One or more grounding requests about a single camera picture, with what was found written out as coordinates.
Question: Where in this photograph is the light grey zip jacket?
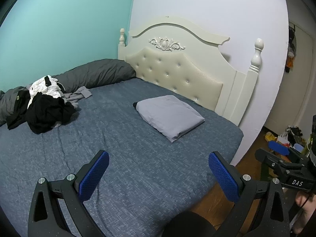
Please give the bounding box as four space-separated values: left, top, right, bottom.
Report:
133 95 205 143

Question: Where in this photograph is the person's right hand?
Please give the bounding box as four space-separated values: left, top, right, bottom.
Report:
293 191 315 234

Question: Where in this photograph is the floor clutter pile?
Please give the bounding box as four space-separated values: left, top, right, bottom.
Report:
264 126 311 153

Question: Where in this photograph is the blue bed cover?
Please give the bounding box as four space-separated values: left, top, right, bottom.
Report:
1 78 243 236

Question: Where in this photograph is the black garment pile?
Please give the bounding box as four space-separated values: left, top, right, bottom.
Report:
7 90 76 134

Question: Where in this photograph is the cream tufted headboard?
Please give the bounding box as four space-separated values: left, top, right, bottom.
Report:
118 16 264 125

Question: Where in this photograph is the small grey cloth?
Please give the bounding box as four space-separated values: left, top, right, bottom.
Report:
63 86 92 105

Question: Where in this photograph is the white and black garment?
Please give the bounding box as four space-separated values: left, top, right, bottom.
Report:
27 75 65 108

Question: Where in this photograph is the dark grey rolled duvet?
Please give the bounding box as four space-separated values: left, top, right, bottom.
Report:
1 59 136 125

